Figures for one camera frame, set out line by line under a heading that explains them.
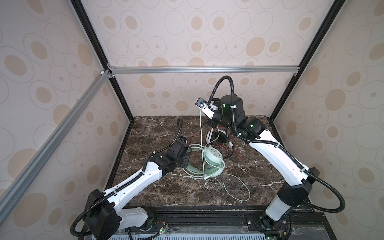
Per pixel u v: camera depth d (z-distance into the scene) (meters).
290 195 0.46
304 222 0.76
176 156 0.59
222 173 0.90
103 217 0.38
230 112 0.46
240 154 1.00
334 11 0.69
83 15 0.69
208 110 0.55
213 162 0.69
